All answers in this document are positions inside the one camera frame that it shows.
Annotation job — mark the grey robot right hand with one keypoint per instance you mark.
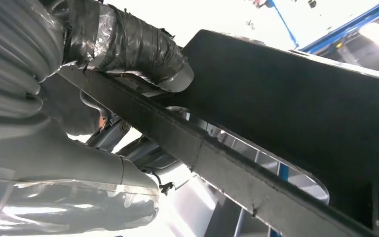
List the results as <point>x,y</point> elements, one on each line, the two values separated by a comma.
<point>62,157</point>

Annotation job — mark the blue metal shelf rack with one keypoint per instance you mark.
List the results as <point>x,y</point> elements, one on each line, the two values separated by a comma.
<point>356,24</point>

